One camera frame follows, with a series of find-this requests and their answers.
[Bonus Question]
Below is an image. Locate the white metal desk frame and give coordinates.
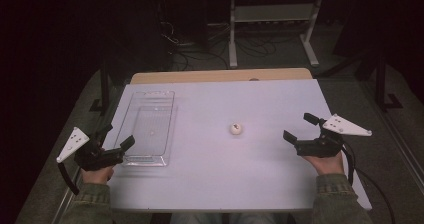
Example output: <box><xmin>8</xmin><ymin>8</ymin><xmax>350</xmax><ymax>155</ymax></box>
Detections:
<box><xmin>227</xmin><ymin>0</ymin><xmax>326</xmax><ymax>69</ymax></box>

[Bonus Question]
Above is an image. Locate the hand-held gripper black cable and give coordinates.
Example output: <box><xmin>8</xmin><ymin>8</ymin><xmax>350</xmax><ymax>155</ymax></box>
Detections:
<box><xmin>56</xmin><ymin>162</ymin><xmax>81</xmax><ymax>196</ymax></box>
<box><xmin>339</xmin><ymin>143</ymin><xmax>396</xmax><ymax>224</ymax></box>

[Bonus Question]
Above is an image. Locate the black metal stand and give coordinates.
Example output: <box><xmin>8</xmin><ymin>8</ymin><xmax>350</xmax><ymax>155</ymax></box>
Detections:
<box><xmin>89</xmin><ymin>59</ymin><xmax>113</xmax><ymax>114</ymax></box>
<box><xmin>373</xmin><ymin>49</ymin><xmax>404</xmax><ymax>112</ymax></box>

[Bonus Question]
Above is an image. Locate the tangle of floor cables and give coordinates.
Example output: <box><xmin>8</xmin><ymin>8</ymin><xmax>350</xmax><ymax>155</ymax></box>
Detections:
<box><xmin>159</xmin><ymin>19</ymin><xmax>278</xmax><ymax>72</ymax></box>

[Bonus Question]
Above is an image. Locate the person's right hand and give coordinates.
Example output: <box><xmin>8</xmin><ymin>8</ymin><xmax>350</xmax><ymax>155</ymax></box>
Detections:
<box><xmin>303</xmin><ymin>151</ymin><xmax>345</xmax><ymax>177</ymax></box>

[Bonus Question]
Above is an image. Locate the person's left hand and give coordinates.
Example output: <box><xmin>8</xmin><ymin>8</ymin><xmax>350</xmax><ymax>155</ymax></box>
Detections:
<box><xmin>80</xmin><ymin>165</ymin><xmax>115</xmax><ymax>186</ymax></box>

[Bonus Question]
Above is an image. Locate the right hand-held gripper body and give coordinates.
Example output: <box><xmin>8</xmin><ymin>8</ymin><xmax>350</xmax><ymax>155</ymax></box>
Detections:
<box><xmin>294</xmin><ymin>113</ymin><xmax>373</xmax><ymax>159</ymax></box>

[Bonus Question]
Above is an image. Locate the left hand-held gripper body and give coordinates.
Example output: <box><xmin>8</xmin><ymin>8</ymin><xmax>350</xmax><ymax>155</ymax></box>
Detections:
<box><xmin>56</xmin><ymin>127</ymin><xmax>126</xmax><ymax>172</ymax></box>

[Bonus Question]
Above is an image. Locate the left hand-held gripper black cable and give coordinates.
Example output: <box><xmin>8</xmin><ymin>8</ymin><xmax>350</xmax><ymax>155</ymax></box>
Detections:
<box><xmin>56</xmin><ymin>162</ymin><xmax>81</xmax><ymax>196</ymax></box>

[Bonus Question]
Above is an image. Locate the right hand-held gripper black cable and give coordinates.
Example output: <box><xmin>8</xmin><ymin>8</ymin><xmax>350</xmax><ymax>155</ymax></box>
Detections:
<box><xmin>339</xmin><ymin>143</ymin><xmax>396</xmax><ymax>224</ymax></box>

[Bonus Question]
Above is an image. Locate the clear plastic tray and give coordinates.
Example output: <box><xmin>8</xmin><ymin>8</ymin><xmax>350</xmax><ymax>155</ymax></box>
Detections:
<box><xmin>114</xmin><ymin>90</ymin><xmax>178</xmax><ymax>168</ymax></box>

